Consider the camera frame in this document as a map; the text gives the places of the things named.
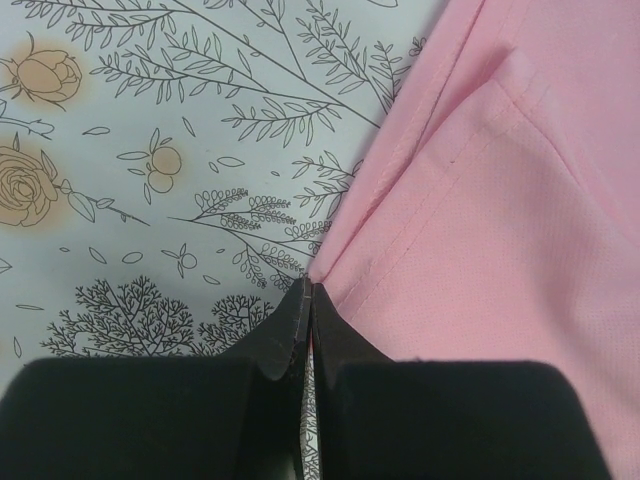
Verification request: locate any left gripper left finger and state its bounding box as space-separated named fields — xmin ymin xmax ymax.
xmin=1 ymin=279 xmax=306 ymax=479

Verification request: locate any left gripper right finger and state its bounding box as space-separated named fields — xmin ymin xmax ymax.
xmin=311 ymin=284 xmax=610 ymax=479

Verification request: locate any pink t-shirt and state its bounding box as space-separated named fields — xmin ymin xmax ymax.
xmin=310 ymin=1 xmax=639 ymax=479

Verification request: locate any floral patterned table mat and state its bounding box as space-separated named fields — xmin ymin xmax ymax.
xmin=1 ymin=1 xmax=445 ymax=386

